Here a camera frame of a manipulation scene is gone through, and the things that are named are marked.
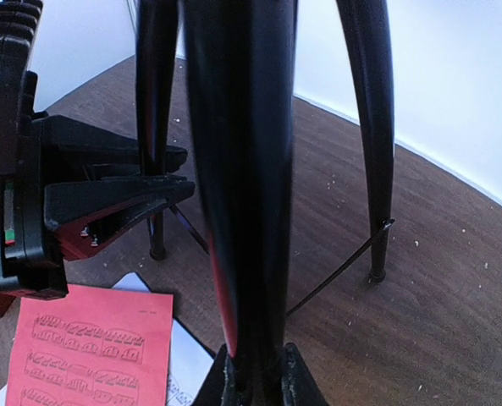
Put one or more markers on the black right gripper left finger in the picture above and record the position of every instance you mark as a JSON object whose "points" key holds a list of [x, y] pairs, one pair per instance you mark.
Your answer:
{"points": [[218, 388]]}

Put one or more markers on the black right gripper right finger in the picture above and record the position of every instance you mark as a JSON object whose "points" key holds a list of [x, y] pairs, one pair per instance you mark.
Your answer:
{"points": [[298, 386]]}

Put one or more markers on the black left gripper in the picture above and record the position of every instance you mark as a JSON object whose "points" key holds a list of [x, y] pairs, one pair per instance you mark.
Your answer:
{"points": [[68, 147]]}

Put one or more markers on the black perforated music stand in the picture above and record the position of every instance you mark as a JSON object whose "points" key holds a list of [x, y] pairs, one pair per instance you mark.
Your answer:
{"points": [[240, 79]]}

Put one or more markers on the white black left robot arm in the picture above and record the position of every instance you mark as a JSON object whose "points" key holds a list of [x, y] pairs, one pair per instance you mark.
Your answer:
{"points": [[154, 76]]}

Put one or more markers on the white sheet music page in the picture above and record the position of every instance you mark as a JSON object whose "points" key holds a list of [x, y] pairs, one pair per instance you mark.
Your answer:
{"points": [[174, 364]]}

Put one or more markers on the red sheet music page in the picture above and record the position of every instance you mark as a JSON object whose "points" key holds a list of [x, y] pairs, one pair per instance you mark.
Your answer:
{"points": [[96, 346]]}

